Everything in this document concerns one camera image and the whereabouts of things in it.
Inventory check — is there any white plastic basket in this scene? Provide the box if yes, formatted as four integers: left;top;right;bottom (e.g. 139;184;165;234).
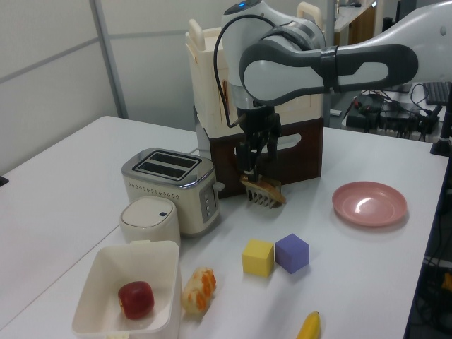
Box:
71;239;183;338

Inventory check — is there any pink plastic plate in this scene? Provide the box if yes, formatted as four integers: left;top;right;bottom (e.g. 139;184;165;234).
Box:
331;181;408;228

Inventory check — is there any yellow foam cube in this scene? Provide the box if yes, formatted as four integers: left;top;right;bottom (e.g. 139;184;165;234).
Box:
241;239;276;278

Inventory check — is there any cream two-slot toaster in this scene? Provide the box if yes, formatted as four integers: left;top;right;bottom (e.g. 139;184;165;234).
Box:
121;148;225;238

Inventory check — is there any small metal toast rack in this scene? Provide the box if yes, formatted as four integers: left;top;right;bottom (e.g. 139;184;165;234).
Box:
244;179;282;210

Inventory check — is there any dark brown wooden crate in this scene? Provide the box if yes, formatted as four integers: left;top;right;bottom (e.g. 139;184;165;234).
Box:
208;115;324;199

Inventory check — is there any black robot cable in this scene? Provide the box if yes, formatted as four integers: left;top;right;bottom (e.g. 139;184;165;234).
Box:
212;13;280;129

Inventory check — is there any black electronics box with wires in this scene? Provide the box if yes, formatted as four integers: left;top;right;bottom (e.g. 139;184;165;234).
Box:
345;90;442;139

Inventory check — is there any white orange toy shrimp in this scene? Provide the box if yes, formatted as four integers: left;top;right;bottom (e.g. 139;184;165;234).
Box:
180;266;218;314

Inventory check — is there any yellow toy banana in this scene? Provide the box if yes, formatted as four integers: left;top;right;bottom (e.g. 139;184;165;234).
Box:
295;310;322;339

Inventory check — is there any small white lidded bin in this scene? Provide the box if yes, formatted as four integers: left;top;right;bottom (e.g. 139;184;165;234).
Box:
119;196;182;249

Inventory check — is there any toasted bread slice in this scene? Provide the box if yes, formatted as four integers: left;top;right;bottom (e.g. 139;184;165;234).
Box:
239;174;287;206

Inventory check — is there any grey partition post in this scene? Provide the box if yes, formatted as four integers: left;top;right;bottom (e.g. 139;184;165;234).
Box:
92;0;129;119

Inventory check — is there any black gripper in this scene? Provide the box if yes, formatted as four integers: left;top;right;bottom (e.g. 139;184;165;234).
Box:
235;105;283;182

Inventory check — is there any purple foam cube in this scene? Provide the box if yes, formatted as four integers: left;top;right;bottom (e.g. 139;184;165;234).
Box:
274;232;311;275

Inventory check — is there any red toy apple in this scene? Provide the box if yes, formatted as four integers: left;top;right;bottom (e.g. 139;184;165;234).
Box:
117;280;156;321

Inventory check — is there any cream plastic handled crate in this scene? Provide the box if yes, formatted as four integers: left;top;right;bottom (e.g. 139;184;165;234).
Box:
184;1;326;139

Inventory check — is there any black keyboard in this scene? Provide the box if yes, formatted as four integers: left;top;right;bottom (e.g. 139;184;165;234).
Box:
424;81;452;105

